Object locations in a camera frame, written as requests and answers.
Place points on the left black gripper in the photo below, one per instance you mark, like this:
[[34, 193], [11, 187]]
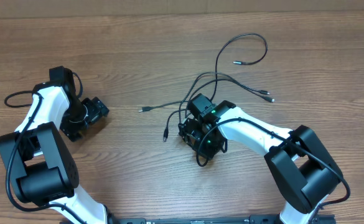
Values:
[[96, 106]]

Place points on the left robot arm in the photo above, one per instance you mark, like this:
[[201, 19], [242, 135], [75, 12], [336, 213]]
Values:
[[40, 170]]

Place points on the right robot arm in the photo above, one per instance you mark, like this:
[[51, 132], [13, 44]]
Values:
[[303, 170]]

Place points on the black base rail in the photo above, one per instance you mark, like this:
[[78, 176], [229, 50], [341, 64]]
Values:
[[252, 219]]

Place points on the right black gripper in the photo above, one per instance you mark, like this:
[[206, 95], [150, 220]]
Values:
[[210, 154]]

